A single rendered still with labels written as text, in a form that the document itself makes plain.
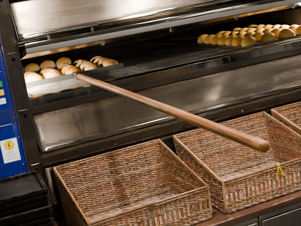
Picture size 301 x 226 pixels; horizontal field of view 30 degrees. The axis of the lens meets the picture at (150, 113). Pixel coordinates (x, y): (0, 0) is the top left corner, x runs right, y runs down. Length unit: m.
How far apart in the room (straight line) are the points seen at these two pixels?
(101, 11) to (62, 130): 0.58
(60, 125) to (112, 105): 0.27
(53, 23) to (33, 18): 0.09
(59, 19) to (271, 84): 1.20
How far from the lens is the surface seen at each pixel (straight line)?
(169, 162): 2.73
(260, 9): 2.87
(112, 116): 2.72
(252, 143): 1.39
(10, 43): 2.57
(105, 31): 2.52
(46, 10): 2.61
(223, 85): 2.96
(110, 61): 3.08
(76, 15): 2.62
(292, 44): 3.17
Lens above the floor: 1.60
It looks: 13 degrees down
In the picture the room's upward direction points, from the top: 9 degrees counter-clockwise
